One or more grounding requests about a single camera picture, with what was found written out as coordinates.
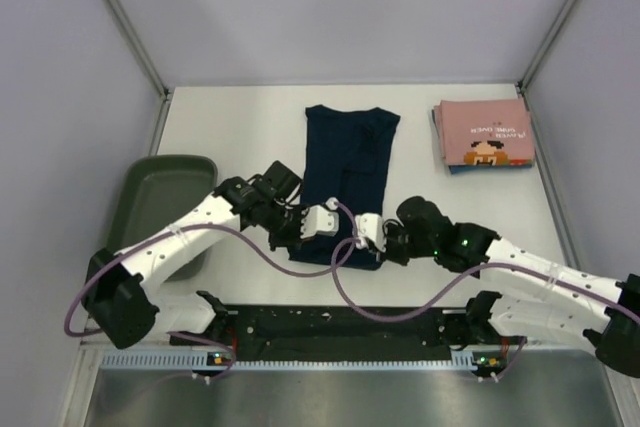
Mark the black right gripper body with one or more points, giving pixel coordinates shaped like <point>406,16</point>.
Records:
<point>401,246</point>

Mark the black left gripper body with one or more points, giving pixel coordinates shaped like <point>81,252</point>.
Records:
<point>283,225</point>

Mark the navy blue t-shirt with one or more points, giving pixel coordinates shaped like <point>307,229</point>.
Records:
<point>348,156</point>

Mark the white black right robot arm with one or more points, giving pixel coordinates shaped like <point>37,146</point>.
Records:
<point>523,294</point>

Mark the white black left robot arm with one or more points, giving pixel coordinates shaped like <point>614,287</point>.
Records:
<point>127,300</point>

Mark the dark green plastic bin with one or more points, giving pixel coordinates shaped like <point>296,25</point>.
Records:
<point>158,190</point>

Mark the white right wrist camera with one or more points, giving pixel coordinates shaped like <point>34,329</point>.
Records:
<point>370,233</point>

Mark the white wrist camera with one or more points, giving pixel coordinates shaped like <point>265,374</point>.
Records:
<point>320,220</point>
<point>370,233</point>

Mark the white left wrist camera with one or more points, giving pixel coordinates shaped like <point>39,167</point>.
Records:
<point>320,220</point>

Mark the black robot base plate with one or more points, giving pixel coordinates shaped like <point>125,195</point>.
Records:
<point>339,334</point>

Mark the light blue slotted cable duct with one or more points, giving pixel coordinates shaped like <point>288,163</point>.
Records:
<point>201,360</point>

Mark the left aluminium frame post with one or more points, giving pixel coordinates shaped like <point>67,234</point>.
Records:
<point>135,45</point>

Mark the aluminium frame post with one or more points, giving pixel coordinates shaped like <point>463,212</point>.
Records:
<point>135,45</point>
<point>558,25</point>

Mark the aluminium front frame rail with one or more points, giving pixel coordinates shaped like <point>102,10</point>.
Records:
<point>155,337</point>

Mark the right aluminium frame post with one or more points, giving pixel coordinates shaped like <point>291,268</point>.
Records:
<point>558,25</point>

